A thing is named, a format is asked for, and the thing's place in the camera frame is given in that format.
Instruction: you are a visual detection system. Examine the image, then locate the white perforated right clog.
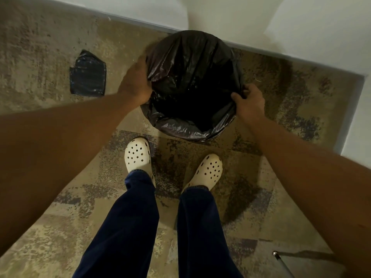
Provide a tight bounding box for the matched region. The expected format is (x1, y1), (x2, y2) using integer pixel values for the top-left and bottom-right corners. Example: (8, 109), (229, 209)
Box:
(183, 154), (223, 193)

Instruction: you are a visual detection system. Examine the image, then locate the person's right blue jeans leg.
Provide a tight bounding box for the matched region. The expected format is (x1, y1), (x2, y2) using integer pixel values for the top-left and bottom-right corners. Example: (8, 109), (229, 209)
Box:
(177, 186), (244, 278)

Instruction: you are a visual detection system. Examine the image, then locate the white perforated left clog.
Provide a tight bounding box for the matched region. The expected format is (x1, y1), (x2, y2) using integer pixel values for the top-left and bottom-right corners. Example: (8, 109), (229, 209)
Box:
(125, 137), (156, 187)

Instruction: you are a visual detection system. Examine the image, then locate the person's left forearm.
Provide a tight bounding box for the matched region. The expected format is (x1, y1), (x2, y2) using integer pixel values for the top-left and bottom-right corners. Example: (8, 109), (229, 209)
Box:
(0, 90), (143, 255)

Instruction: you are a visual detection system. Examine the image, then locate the white perforated clog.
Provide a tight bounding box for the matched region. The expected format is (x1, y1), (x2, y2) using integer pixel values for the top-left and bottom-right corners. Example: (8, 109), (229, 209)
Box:
(125, 137), (156, 187)
(183, 154), (223, 193)

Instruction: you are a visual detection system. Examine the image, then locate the person's right hand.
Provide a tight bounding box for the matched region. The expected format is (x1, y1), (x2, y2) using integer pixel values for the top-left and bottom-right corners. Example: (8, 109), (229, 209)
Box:
(231, 83), (265, 120)

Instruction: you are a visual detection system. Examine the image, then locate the person's blue jeans leg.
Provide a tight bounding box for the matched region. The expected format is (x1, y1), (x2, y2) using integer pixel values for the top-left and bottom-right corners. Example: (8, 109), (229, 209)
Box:
(177, 186), (244, 278)
(72, 170), (160, 278)

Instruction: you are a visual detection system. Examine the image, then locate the person's left hand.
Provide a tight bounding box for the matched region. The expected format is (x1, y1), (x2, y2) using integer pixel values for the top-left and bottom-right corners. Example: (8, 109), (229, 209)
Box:
(118, 56), (153, 106)

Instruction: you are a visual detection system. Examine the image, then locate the black plastic trash bag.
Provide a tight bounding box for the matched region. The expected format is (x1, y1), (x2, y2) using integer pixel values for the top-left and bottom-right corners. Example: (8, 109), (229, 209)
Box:
(140, 30), (244, 142)

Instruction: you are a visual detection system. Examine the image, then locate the person's right forearm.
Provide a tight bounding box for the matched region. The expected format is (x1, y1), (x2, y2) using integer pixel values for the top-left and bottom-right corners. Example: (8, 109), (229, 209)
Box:
(243, 111), (371, 278)

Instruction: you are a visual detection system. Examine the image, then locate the person's left blue jeans leg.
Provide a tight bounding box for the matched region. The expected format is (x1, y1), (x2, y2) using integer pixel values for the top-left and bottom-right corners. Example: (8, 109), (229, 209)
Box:
(72, 170), (160, 278)

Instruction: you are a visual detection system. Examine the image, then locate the folded black plastic bag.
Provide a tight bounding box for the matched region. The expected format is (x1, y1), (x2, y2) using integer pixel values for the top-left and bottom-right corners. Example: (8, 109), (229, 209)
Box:
(69, 50), (107, 97)

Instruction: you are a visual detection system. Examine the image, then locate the thin metal rod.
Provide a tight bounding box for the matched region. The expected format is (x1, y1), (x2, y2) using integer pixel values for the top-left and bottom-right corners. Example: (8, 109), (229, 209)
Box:
(272, 251), (295, 278)

